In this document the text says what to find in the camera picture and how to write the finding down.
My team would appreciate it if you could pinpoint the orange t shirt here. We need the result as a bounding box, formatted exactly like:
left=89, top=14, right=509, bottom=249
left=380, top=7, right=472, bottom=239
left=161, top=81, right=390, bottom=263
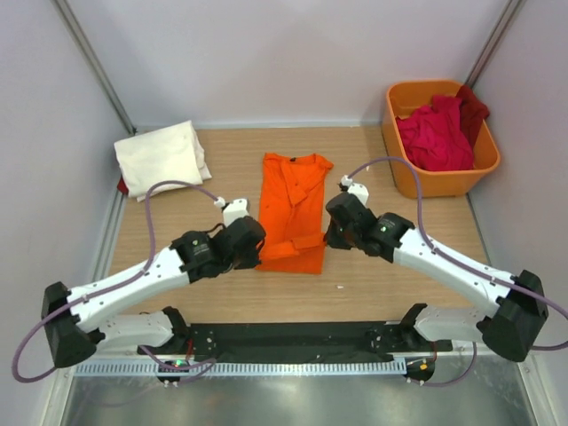
left=257, top=153, right=334, bottom=274

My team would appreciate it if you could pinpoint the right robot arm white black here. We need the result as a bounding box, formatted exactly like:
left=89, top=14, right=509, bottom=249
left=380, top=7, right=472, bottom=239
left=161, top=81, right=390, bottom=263
left=326, top=192, right=548, bottom=362

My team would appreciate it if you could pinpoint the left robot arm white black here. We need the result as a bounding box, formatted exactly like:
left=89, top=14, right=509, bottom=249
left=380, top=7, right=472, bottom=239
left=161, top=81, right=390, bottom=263
left=41, top=216, right=265, bottom=368

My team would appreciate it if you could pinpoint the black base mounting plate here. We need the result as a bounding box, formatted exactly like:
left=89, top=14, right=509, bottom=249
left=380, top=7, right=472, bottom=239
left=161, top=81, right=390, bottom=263
left=150, top=321, right=453, bottom=364

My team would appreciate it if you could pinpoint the folded white t shirt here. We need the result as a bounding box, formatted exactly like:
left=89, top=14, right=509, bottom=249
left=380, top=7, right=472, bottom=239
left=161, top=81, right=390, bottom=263
left=114, top=121, right=212, bottom=201

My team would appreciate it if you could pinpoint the magenta t shirt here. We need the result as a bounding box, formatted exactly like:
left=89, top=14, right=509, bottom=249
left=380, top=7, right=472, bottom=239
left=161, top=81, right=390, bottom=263
left=396, top=95, right=474, bottom=172

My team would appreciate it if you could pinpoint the folded red shirt under white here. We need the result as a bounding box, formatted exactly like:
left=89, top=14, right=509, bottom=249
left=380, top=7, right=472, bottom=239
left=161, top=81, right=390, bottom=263
left=117, top=177, right=129, bottom=195

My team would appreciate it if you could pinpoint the dark red t shirt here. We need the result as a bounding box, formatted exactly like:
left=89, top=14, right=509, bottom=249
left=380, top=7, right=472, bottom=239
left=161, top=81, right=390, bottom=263
left=456, top=85, right=490, bottom=148

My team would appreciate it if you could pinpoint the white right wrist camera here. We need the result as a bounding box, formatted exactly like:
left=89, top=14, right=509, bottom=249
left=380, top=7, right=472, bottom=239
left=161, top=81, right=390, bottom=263
left=339, top=175, right=369, bottom=206

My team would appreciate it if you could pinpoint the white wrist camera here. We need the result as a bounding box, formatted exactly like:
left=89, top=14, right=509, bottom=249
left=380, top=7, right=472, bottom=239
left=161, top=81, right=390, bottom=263
left=214, top=197, right=250, bottom=227
left=339, top=175, right=369, bottom=206

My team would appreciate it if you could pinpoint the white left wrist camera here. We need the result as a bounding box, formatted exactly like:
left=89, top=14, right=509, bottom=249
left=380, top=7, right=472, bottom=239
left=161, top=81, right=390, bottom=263
left=214, top=197, right=250, bottom=227

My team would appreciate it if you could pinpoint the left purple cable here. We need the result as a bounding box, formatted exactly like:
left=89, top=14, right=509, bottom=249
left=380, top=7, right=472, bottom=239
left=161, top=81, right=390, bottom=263
left=10, top=179, right=227, bottom=383

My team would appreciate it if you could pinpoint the purple cable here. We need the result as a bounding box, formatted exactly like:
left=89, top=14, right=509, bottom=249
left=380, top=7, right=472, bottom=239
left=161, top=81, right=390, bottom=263
left=10, top=179, right=227, bottom=383
left=339, top=155, right=568, bottom=387

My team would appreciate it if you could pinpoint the white slotted cable duct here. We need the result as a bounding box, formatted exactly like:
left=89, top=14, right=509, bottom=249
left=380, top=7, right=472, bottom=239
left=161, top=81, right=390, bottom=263
left=75, top=358, right=406, bottom=377

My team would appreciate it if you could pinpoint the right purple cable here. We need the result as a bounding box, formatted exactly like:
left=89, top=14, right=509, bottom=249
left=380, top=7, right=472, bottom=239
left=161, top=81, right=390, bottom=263
left=339, top=155, right=568, bottom=387

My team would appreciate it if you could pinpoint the right aluminium frame post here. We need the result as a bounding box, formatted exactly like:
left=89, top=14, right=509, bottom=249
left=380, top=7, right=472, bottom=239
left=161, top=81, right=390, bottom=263
left=464, top=0, right=526, bottom=89

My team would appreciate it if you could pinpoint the aluminium frame post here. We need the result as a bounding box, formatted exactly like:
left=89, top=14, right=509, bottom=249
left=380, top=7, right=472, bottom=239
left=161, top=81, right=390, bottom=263
left=51, top=0, right=137, bottom=136
left=464, top=0, right=526, bottom=89

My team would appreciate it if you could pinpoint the left aluminium frame post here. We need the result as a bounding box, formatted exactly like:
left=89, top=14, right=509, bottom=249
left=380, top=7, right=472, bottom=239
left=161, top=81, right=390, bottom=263
left=51, top=0, right=137, bottom=136

